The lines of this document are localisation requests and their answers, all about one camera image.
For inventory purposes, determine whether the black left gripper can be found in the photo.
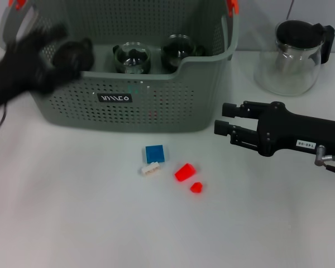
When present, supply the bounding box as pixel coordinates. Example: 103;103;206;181
0;23;84;113

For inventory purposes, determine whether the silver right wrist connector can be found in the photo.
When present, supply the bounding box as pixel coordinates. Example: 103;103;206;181
314;144;335;166

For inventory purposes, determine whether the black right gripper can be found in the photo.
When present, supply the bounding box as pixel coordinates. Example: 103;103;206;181
214;100;335;157

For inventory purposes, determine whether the glass teapot with black lid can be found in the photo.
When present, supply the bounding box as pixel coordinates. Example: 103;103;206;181
253;20;335;97

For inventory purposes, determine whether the blue square building brick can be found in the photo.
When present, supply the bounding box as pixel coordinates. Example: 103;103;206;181
141;144;169;165

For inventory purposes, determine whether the dark clay teapot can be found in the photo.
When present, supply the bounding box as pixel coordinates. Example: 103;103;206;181
52;37;95;73

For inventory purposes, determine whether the glass teacup with black sleeve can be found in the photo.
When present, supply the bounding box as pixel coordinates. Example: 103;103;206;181
160;34;206;72
113;41;152;75

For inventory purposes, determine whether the grey-green perforated storage bin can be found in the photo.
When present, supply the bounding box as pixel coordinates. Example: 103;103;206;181
0;0;240;133

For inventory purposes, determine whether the thin wall cable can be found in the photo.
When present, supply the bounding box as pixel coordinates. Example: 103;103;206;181
286;0;296;19

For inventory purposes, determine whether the small red round-top brick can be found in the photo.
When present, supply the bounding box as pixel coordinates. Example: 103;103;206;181
189;181;204;194

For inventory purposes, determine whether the red rectangular building brick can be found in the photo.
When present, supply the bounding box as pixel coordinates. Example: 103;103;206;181
174;162;198;184

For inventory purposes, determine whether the small white building brick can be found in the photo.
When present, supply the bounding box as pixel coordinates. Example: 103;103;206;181
140;161;162;178

